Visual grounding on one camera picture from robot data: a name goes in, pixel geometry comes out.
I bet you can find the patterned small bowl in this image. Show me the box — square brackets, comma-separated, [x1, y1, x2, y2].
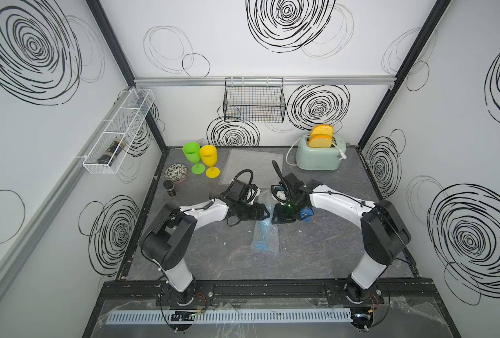
[164, 163, 188, 184]

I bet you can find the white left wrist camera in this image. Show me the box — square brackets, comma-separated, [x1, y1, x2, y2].
[246, 186, 261, 204]

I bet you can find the white toaster cable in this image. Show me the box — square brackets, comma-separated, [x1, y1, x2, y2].
[285, 136, 308, 167]

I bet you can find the toast slice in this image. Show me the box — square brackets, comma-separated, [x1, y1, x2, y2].
[308, 135, 333, 149]
[310, 125, 334, 137]

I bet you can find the black wire basket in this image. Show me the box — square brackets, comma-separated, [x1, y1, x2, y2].
[223, 77, 286, 123]

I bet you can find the dark spice bottle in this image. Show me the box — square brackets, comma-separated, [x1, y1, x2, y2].
[163, 180, 177, 197]

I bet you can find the back toast slice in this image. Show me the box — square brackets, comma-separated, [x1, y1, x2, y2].
[310, 125, 334, 137]

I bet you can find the white wire shelf basket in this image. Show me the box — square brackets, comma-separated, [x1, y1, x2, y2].
[83, 88, 154, 175]

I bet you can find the yellow plastic wine glass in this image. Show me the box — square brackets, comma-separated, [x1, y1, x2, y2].
[199, 145, 220, 179]

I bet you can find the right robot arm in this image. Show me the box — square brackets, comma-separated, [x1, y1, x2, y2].
[271, 173, 411, 302]

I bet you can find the bubble wrap sheet stack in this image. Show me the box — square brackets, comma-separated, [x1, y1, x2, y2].
[220, 149, 284, 190]

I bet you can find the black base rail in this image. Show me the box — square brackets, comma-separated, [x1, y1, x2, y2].
[99, 278, 439, 306]

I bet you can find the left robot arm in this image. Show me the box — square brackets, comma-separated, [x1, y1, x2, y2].
[139, 180, 270, 294]

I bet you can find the blue tape dispenser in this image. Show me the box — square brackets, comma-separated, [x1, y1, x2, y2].
[299, 208, 315, 222]

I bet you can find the dark bottle in shelf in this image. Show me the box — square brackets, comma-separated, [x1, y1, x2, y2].
[97, 139, 125, 166]

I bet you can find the blue plastic wine glass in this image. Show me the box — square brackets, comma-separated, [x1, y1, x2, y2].
[251, 218, 279, 255]

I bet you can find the green plastic wine glass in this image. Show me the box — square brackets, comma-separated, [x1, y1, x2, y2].
[182, 142, 206, 175]

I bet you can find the mint green toaster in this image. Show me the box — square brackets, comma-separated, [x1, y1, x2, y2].
[296, 135, 347, 171]

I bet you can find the front toast slice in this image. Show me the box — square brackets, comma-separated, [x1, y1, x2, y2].
[308, 135, 333, 149]

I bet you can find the white slotted cable duct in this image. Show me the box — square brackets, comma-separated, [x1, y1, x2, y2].
[106, 308, 353, 325]

